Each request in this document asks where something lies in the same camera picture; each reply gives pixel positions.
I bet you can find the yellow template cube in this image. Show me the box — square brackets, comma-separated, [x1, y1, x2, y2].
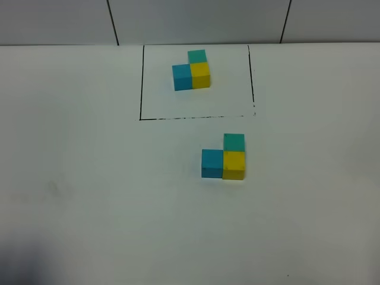
[190, 62, 211, 89]

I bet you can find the blue template cube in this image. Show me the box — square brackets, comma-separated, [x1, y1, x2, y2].
[172, 64, 192, 91]

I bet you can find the green template cube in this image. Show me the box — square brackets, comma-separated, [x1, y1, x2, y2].
[188, 49, 207, 64]

